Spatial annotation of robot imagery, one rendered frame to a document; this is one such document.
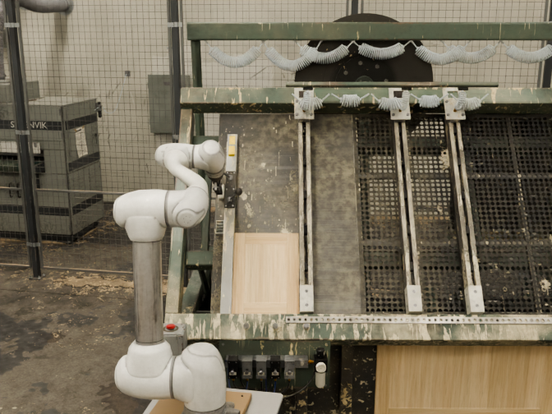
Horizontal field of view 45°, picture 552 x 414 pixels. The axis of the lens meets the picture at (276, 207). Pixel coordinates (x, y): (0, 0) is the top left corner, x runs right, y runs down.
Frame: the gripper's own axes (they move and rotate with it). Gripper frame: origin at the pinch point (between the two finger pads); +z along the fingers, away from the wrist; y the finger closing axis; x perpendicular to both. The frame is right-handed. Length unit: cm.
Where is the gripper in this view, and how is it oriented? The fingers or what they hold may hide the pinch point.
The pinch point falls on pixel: (218, 190)
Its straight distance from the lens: 316.7
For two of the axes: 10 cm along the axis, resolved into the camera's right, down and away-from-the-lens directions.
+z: 0.1, 4.2, 9.1
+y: -0.1, 9.1, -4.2
